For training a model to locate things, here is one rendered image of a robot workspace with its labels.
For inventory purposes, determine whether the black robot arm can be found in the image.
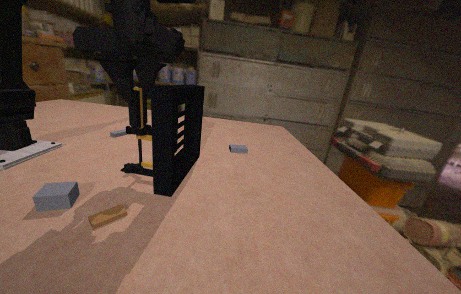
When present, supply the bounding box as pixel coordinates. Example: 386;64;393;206
0;0;186;151

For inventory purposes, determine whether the brown rectangular block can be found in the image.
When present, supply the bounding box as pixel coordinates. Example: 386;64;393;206
88;204;127;230

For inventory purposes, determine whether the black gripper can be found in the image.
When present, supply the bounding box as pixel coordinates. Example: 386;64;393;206
72;0;172;103

